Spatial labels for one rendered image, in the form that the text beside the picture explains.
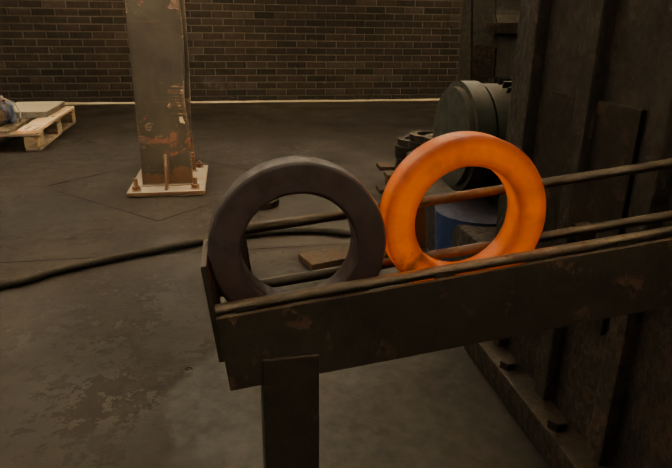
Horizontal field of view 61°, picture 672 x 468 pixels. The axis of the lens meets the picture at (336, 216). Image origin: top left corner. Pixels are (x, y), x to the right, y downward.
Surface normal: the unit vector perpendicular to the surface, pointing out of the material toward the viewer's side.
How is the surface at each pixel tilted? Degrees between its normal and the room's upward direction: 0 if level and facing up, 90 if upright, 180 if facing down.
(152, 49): 90
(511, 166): 90
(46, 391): 0
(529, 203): 90
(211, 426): 0
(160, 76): 90
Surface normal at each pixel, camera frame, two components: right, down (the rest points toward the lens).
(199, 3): 0.18, 0.32
